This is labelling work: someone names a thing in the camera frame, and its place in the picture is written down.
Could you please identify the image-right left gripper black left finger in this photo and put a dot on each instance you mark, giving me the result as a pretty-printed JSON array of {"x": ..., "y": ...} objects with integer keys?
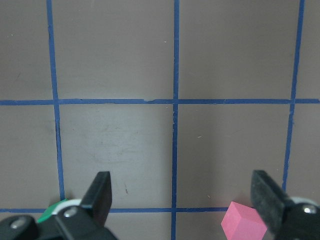
[{"x": 85, "y": 219}]

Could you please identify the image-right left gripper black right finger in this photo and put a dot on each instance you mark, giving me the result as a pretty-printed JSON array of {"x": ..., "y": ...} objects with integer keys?
[{"x": 287, "y": 218}]

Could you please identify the green foam cube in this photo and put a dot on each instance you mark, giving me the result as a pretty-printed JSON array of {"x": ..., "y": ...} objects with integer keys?
[{"x": 49, "y": 211}]

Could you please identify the pink foam cube centre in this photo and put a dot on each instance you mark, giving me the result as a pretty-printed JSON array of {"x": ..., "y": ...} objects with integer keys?
[{"x": 242, "y": 222}]

